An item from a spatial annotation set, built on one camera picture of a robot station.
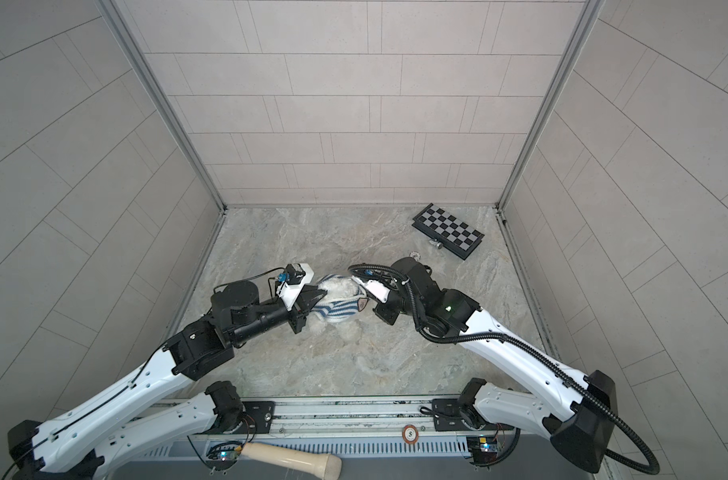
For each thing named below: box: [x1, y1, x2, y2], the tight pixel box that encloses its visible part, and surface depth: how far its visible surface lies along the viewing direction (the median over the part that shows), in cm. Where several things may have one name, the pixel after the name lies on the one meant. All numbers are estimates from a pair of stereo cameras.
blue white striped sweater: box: [311, 274, 369, 322], surface depth 66 cm
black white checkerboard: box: [411, 203, 485, 261], surface depth 107 cm
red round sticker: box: [402, 424, 419, 444], surface depth 71 cm
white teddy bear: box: [311, 275, 362, 327], surface depth 64 cm
